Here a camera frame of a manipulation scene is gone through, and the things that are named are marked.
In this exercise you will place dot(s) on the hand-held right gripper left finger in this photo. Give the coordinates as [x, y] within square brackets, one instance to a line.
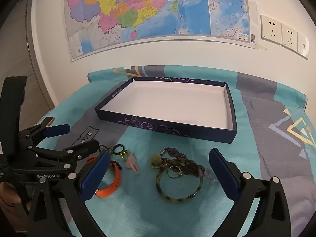
[95, 177]

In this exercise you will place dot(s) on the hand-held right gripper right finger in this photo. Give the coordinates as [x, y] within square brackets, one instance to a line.
[223, 175]

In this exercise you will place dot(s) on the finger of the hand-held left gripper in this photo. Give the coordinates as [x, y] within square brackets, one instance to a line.
[58, 130]
[84, 147]

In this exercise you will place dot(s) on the orange smartwatch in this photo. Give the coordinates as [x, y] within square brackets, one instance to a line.
[116, 180]

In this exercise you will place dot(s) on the tortoiseshell bangle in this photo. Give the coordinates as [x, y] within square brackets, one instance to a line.
[172, 198]

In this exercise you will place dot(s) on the dark blue cardboard box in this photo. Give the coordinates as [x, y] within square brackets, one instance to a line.
[167, 103]

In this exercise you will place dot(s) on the person's left hand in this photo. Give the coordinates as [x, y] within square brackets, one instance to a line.
[9, 202]

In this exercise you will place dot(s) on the teal grey printed blanket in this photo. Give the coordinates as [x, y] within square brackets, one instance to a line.
[148, 209]

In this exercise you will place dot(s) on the grey door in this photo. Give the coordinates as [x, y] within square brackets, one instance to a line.
[14, 42]

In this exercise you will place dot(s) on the clear tape strip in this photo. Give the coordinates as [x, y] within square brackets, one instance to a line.
[261, 47]

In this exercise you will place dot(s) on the colourful wall map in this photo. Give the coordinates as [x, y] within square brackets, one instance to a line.
[148, 9]

